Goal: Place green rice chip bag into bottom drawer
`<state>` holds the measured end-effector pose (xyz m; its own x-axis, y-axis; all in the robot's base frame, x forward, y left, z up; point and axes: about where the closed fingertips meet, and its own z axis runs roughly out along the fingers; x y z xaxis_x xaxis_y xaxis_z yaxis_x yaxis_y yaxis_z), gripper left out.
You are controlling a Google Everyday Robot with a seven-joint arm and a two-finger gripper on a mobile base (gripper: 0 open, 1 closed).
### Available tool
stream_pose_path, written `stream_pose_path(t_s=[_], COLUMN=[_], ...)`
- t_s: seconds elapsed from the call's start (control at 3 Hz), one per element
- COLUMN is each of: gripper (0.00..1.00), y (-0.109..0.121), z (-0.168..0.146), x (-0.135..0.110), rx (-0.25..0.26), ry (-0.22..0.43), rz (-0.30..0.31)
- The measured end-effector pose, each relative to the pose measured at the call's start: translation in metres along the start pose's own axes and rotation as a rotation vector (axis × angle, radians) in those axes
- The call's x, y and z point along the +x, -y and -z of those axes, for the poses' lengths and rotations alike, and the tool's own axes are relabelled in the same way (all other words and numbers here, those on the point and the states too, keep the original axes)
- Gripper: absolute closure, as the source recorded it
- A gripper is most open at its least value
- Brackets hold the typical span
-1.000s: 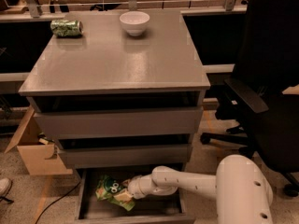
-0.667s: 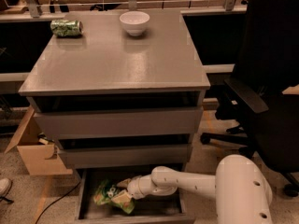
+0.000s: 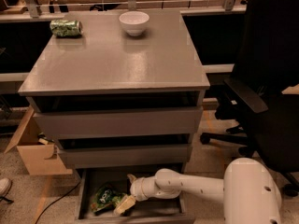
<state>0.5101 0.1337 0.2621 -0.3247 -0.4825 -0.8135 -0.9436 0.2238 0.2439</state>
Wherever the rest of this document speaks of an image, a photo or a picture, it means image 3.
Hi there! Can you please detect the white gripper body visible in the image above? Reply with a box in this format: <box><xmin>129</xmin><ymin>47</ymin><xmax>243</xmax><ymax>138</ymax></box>
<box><xmin>130</xmin><ymin>177</ymin><xmax>148</xmax><ymax>202</ymax></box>

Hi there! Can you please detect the green rice chip bag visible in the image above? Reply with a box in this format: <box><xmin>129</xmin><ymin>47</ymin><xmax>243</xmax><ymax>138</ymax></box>
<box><xmin>90</xmin><ymin>183</ymin><xmax>125</xmax><ymax>214</ymax></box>

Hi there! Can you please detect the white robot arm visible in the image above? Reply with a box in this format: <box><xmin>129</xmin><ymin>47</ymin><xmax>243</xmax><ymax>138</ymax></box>
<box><xmin>114</xmin><ymin>158</ymin><xmax>282</xmax><ymax>224</ymax></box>

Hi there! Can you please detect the grey open bottom drawer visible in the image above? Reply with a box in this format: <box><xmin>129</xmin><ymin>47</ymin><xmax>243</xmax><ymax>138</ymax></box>
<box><xmin>74</xmin><ymin>164</ymin><xmax>195</xmax><ymax>224</ymax></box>

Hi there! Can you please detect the grey middle drawer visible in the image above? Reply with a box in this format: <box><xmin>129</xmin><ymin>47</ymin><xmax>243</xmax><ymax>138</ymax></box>
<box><xmin>58</xmin><ymin>144</ymin><xmax>192</xmax><ymax>169</ymax></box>

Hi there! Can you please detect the grey top drawer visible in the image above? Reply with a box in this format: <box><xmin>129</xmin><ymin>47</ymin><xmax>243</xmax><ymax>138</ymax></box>
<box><xmin>34</xmin><ymin>107</ymin><xmax>203</xmax><ymax>140</ymax></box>

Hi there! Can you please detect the grey drawer cabinet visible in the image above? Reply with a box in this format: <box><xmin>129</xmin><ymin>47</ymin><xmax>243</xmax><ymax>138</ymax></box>
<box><xmin>18</xmin><ymin>10</ymin><xmax>211</xmax><ymax>173</ymax></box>

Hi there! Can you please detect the open cardboard box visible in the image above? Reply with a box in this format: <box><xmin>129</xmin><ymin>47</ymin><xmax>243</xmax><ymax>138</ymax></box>
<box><xmin>5</xmin><ymin>107</ymin><xmax>73</xmax><ymax>175</ymax></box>

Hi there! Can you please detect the white shoe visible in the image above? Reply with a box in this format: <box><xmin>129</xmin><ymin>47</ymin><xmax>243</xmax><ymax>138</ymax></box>
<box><xmin>0</xmin><ymin>177</ymin><xmax>12</xmax><ymax>197</ymax></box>

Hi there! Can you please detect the black office chair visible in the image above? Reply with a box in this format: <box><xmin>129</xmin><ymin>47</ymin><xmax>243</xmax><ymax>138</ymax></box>
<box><xmin>200</xmin><ymin>0</ymin><xmax>299</xmax><ymax>197</ymax></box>

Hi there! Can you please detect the white ceramic bowl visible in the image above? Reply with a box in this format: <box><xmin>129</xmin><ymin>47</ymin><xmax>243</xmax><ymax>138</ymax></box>
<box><xmin>119</xmin><ymin>11</ymin><xmax>150</xmax><ymax>36</ymax></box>

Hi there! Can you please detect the green soda can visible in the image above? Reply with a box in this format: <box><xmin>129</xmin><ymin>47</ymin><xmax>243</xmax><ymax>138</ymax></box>
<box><xmin>50</xmin><ymin>20</ymin><xmax>82</xmax><ymax>37</ymax></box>

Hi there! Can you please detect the black floor cable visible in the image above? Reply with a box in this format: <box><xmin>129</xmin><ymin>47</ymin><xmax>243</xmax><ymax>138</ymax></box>
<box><xmin>34</xmin><ymin>179</ymin><xmax>82</xmax><ymax>224</ymax></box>

